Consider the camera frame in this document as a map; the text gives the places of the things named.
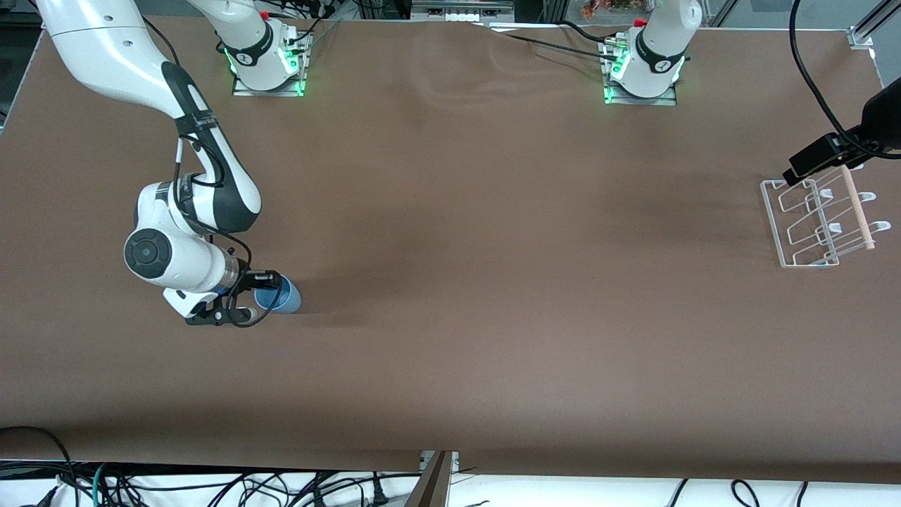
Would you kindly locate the aluminium corner bracket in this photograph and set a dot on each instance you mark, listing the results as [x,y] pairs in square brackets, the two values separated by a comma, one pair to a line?
[860,37]

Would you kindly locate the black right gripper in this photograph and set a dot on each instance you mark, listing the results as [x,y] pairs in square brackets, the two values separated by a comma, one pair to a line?
[244,277]

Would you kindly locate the white power strip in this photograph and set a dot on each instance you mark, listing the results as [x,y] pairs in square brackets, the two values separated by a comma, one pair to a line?
[461,10]

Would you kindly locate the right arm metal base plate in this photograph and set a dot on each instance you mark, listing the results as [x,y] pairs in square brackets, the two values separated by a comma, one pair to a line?
[271,90]

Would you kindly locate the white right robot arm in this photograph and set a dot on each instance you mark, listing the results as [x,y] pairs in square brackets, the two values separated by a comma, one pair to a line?
[105,63]

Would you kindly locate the brown table cover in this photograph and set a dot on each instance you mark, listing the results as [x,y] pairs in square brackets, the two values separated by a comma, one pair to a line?
[450,282]

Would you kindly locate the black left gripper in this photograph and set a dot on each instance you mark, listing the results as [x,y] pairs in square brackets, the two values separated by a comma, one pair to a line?
[883,117]

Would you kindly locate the small metal edge bracket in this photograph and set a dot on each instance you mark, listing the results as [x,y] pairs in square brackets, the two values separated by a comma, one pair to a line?
[454,461]

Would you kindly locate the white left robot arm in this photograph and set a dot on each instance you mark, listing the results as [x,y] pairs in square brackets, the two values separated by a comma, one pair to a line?
[658,49]

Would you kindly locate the blue plastic cup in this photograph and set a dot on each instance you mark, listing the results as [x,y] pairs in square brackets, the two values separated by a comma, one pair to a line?
[285,299]

